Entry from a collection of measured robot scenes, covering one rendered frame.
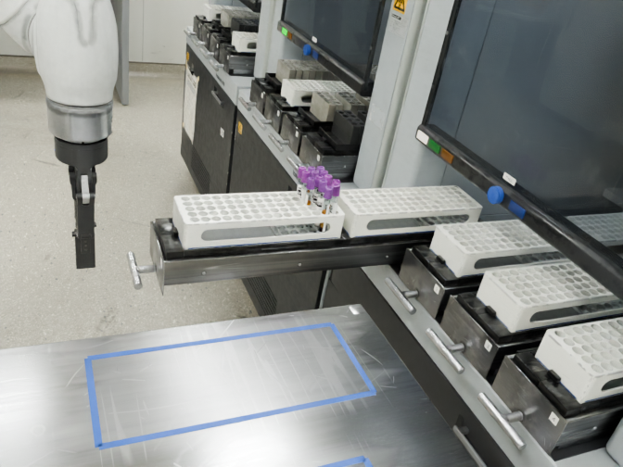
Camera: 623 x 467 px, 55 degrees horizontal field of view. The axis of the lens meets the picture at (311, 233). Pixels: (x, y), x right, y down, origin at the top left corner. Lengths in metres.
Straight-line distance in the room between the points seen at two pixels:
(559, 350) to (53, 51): 0.81
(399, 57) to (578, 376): 0.76
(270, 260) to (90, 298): 1.28
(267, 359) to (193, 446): 0.17
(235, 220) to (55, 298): 1.33
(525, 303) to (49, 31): 0.79
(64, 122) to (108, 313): 1.35
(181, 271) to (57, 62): 0.38
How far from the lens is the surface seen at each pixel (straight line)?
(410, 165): 1.30
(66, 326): 2.15
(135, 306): 2.21
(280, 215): 1.06
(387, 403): 0.80
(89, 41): 0.87
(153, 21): 4.55
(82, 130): 0.91
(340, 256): 1.12
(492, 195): 1.04
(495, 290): 1.02
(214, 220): 1.01
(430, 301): 1.11
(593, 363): 0.94
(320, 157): 1.49
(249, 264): 1.05
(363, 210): 1.13
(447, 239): 1.11
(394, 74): 1.37
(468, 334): 1.03
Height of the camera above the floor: 1.37
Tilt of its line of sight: 30 degrees down
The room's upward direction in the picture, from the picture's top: 11 degrees clockwise
